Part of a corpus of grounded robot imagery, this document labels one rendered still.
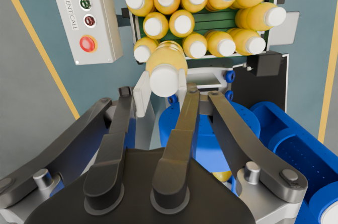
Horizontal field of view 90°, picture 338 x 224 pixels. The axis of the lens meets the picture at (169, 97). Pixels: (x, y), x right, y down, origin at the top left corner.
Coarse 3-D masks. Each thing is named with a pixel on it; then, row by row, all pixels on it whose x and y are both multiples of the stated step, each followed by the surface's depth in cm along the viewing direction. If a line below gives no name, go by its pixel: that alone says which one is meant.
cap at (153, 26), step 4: (148, 20) 39; (152, 20) 39; (156, 20) 39; (148, 24) 40; (152, 24) 40; (156, 24) 40; (160, 24) 40; (148, 28) 40; (152, 28) 40; (156, 28) 40; (160, 28) 40; (148, 32) 40; (152, 32) 40; (156, 32) 40
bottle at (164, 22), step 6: (156, 12) 44; (156, 18) 41; (162, 18) 43; (144, 24) 43; (162, 24) 42; (168, 24) 49; (144, 30) 44; (162, 30) 43; (150, 36) 44; (156, 36) 44; (162, 36) 45
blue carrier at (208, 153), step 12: (168, 108) 56; (240, 108) 53; (168, 120) 49; (204, 120) 48; (252, 120) 46; (168, 132) 44; (204, 132) 43; (204, 144) 39; (216, 144) 38; (204, 156) 38; (216, 156) 37; (216, 168) 39; (228, 168) 39; (228, 180) 71
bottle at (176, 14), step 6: (180, 12) 42; (186, 12) 42; (174, 18) 42; (192, 18) 42; (174, 24) 41; (192, 24) 42; (174, 30) 43; (192, 30) 44; (180, 36) 45; (186, 36) 46
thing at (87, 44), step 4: (80, 40) 40; (84, 40) 40; (88, 40) 40; (92, 40) 40; (80, 44) 40; (84, 44) 40; (88, 44) 40; (92, 44) 40; (84, 48) 41; (88, 48) 41; (92, 48) 41
